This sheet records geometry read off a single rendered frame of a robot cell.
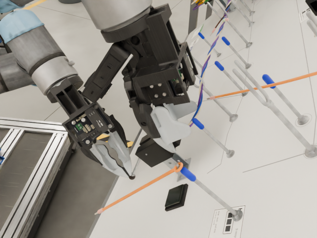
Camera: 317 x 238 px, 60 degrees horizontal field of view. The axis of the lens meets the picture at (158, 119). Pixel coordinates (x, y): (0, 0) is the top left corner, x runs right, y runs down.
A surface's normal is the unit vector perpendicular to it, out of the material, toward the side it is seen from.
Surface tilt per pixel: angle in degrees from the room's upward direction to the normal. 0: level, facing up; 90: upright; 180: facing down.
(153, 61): 86
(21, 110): 0
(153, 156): 86
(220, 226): 48
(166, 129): 82
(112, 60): 87
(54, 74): 44
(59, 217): 0
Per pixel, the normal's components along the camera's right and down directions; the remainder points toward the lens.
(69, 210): 0.00, -0.71
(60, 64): 0.59, -0.39
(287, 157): -0.71, -0.63
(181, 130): -0.29, 0.57
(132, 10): 0.47, 0.35
